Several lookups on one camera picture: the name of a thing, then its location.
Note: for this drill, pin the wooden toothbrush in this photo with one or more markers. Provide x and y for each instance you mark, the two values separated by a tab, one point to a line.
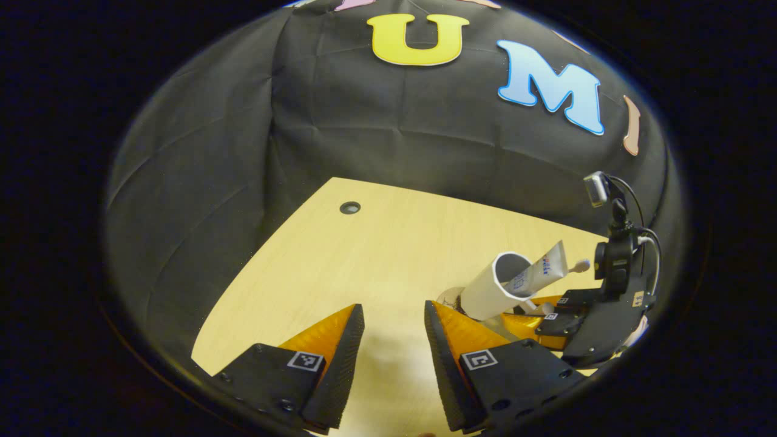
581	266

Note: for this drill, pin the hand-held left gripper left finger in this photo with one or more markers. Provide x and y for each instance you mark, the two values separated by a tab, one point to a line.
346	364

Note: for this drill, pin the white toothpaste tube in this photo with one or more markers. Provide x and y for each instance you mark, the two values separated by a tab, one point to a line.
543	267

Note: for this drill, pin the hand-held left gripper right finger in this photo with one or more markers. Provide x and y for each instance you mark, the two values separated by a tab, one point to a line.
443	370

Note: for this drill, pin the light wooden desktop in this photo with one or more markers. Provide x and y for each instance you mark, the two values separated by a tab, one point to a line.
376	255

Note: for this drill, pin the round cork coaster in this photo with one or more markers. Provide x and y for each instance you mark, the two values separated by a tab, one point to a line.
448	297

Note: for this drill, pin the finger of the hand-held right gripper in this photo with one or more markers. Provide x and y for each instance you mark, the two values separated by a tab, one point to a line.
580	297
561	325

